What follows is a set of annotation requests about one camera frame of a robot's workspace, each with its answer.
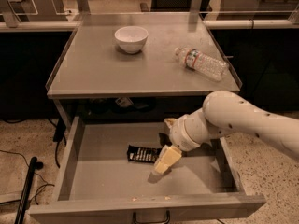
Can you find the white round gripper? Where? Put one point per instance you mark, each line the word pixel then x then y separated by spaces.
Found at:
pixel 177 132

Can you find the black rxbar chocolate bar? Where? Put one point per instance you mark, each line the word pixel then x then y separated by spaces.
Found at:
pixel 143 154

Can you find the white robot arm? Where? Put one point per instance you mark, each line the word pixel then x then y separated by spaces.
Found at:
pixel 222 113

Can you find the grey open top drawer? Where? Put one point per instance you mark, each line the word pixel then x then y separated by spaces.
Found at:
pixel 96 184

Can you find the grey metal counter cabinet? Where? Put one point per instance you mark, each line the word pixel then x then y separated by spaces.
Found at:
pixel 93 65

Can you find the clear plastic water bottle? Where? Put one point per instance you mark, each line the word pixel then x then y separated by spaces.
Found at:
pixel 201 63

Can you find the white ceramic bowl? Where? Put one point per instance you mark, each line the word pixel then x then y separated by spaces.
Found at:
pixel 131 39

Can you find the black pole on floor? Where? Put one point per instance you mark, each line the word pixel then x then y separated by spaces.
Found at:
pixel 33 165

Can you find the black drawer handle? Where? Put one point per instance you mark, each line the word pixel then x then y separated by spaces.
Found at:
pixel 151 219

